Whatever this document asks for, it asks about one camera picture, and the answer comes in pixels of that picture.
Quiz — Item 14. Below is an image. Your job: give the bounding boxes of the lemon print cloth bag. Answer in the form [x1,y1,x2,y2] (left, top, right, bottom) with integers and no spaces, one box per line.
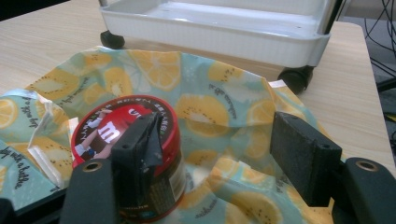
[0,46,347,224]

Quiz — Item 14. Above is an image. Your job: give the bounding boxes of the white utility cart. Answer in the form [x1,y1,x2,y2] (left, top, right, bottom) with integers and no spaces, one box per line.
[98,0,346,95]

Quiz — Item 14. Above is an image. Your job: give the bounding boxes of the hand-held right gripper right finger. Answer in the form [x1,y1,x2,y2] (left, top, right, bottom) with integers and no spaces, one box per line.
[269,111,344,208]

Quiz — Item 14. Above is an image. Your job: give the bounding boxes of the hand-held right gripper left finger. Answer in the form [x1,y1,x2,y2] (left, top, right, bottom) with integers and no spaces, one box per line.
[110,111,164,216]

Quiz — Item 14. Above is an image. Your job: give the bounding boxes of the black floor cables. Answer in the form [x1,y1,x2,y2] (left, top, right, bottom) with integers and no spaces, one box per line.
[362,0,396,125]

